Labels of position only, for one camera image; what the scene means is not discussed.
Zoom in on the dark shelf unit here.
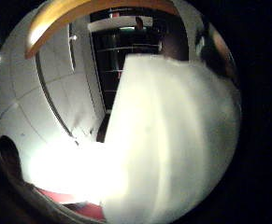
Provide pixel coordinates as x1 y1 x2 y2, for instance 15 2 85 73
89 10 165 110

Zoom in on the black cable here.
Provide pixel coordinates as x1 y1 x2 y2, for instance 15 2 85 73
35 50 79 147

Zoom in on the white box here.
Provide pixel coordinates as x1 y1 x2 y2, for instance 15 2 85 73
102 53 242 224

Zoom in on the curved wooden beam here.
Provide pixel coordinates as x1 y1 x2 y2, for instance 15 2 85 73
24 0 180 60

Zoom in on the red cloth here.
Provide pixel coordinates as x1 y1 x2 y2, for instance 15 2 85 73
37 187 106 221

